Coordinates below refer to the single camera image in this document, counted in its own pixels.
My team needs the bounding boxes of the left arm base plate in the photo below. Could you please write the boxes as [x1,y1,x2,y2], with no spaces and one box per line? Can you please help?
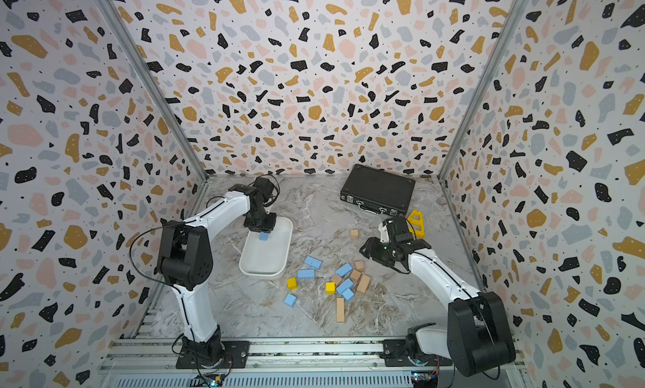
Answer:
[176,340,250,372]

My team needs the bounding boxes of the blue block lower long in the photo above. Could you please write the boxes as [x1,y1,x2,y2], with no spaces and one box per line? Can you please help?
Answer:
[336,279,354,294]

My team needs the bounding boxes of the wooden cube upper pile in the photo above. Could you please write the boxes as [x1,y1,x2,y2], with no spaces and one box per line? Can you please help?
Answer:
[354,260,366,272]

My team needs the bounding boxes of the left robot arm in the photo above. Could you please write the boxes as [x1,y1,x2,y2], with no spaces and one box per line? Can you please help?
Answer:
[156,175,281,365]

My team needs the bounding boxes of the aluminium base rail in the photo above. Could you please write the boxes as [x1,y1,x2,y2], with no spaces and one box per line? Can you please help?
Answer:
[98,337,532,387]

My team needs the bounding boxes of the wooden block right pile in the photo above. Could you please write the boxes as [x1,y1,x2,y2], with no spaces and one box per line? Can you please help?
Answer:
[357,274,371,294]

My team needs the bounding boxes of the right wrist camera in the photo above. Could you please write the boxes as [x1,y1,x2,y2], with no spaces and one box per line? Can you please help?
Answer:
[379,217,413,244]

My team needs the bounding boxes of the wooden cube pile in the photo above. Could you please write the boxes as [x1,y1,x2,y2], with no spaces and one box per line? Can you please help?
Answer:
[349,270,362,283]
[354,260,366,272]

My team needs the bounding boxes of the white rectangular tray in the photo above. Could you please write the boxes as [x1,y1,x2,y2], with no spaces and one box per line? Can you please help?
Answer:
[239,217,293,280]

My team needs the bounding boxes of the yellow plastic triangle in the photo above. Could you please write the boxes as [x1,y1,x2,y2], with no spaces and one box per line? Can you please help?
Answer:
[406,210,425,239]

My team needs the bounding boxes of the yellow cube center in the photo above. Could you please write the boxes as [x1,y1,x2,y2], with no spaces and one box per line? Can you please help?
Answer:
[325,282,336,295]

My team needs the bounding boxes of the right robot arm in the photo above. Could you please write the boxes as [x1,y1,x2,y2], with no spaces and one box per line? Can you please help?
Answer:
[359,237,517,376]

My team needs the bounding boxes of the small wooden block left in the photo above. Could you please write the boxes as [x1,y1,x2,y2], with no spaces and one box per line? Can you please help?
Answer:
[331,274,343,287]

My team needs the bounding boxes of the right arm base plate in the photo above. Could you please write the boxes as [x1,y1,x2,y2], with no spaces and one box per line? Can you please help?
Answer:
[380,339,453,367]

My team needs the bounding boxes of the yellow cube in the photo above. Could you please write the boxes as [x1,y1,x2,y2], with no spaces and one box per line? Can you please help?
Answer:
[287,278,297,291]
[325,282,336,295]

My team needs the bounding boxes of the small blue block lower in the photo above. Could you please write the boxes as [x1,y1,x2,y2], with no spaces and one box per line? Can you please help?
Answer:
[341,288,354,301]

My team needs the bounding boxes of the black briefcase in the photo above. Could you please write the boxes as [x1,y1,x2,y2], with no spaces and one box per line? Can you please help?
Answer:
[339,164,416,217]

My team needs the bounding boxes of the green lit circuit board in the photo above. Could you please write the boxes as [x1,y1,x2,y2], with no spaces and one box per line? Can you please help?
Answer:
[192,375,225,387]

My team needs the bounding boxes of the yellow cube left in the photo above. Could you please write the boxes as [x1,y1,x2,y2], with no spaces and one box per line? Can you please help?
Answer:
[287,278,297,291]

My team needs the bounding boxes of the blue cube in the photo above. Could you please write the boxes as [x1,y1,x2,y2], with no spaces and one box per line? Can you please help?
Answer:
[284,294,297,307]

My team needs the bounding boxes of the long wooden block front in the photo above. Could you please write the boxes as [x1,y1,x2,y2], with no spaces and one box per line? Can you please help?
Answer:
[336,297,345,324]

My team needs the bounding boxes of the wooden cube middle pile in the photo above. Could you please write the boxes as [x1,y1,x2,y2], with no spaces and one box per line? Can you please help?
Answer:
[349,270,362,283]

